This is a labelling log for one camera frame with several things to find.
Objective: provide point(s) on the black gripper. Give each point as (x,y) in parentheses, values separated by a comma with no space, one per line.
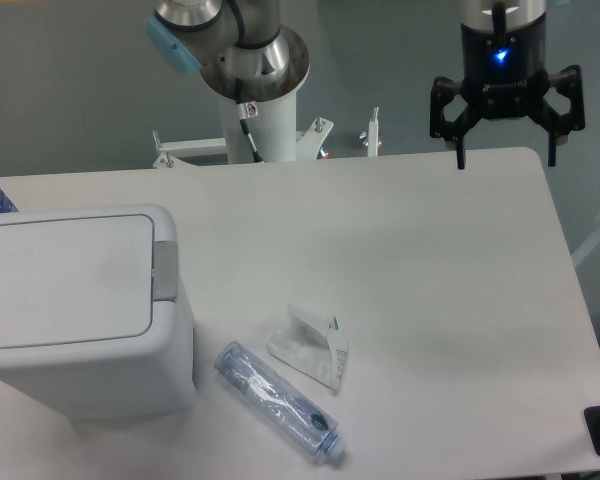
(502,65)

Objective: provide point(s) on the white trash can lid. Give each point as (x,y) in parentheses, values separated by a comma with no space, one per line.
(74,280)

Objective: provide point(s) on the white plastic trash can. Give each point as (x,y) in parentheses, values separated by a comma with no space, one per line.
(151,373)

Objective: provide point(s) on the crumpled white plastic wrapper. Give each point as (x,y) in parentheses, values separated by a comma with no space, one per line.
(313,345)

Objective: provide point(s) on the grey lid push button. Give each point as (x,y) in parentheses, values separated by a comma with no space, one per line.
(165,271)

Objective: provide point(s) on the empty clear plastic bottle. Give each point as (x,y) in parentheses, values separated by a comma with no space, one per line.
(296,416)

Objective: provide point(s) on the white bracket with bolt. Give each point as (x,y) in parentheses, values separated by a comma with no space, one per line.
(370,139)

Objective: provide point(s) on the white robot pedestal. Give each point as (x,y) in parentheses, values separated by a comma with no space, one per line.
(273,133)

